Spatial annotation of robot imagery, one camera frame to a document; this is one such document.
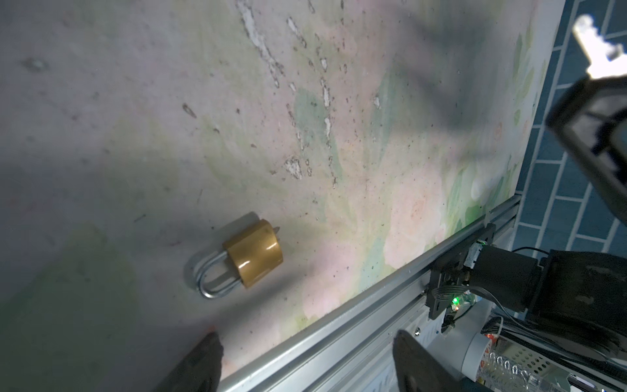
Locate small brass padlock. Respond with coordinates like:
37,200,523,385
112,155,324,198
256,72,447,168
194,219,284,300

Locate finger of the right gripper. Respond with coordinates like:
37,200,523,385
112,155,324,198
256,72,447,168
545,76,626,223

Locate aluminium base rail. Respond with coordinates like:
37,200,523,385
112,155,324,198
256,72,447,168
219,194,521,391

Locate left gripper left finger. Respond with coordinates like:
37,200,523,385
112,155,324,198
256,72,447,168
153,332,224,392

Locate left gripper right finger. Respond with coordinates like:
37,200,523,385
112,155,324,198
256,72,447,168
393,330,460,392

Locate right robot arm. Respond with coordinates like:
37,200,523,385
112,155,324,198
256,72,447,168
426,76,626,360

